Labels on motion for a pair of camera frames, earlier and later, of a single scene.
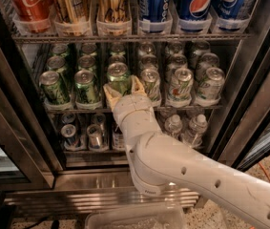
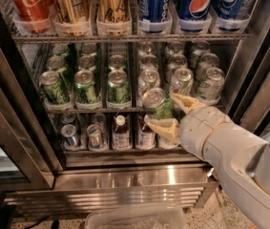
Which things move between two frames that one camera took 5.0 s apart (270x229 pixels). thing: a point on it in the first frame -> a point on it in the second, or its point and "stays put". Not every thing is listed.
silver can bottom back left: [68, 117] stays put
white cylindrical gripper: [132, 106] -> [198, 126]
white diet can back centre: [174, 47] stays put
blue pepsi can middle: [195, 7] stays put
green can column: [117, 58] -> [117, 87]
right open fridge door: [255, 127] stays put
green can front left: [52, 90] stays put
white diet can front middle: [181, 88] stays put
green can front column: [119, 76] -> [157, 104]
